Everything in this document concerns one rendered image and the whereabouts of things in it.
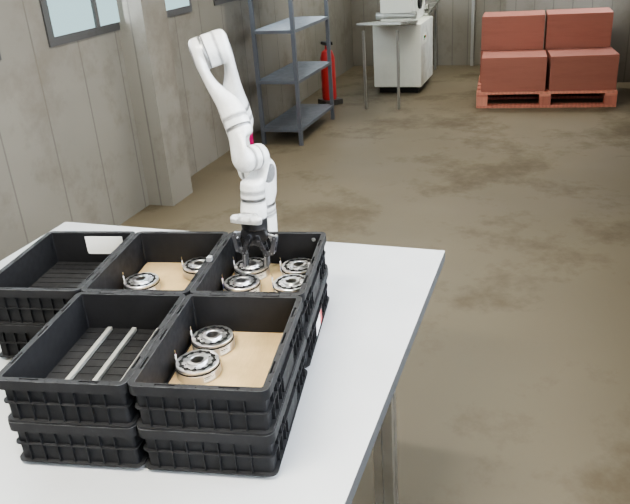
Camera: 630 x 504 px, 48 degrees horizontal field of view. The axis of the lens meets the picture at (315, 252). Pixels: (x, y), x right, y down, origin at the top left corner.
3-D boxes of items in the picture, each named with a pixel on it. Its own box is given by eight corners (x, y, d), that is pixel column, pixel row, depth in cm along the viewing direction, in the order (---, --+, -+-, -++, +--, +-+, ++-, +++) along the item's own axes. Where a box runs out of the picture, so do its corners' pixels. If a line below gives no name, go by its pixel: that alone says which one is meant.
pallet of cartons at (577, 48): (616, 110, 673) (626, 19, 638) (468, 108, 718) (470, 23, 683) (612, 87, 758) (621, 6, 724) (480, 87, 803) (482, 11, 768)
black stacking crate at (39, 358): (87, 330, 188) (79, 293, 183) (193, 333, 183) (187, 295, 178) (6, 425, 153) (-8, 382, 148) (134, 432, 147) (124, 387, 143)
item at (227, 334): (200, 325, 177) (200, 323, 177) (238, 328, 175) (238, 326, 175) (185, 347, 168) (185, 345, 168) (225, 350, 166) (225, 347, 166)
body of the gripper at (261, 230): (272, 211, 201) (273, 241, 205) (244, 209, 203) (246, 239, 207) (263, 219, 194) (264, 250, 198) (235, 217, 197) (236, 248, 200)
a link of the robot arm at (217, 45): (221, 21, 193) (247, 100, 210) (188, 33, 192) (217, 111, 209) (228, 34, 186) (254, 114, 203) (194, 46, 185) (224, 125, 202)
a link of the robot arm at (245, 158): (234, 177, 192) (215, 130, 191) (257, 171, 198) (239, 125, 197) (248, 169, 187) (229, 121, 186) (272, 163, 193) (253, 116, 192)
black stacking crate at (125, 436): (95, 365, 193) (86, 327, 188) (199, 368, 188) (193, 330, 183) (17, 465, 157) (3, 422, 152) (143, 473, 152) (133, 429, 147)
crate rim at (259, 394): (189, 301, 179) (187, 293, 178) (304, 303, 174) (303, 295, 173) (126, 395, 143) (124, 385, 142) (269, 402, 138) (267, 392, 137)
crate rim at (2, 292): (50, 237, 225) (49, 230, 224) (138, 238, 220) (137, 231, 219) (-23, 297, 189) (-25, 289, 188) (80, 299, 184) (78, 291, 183)
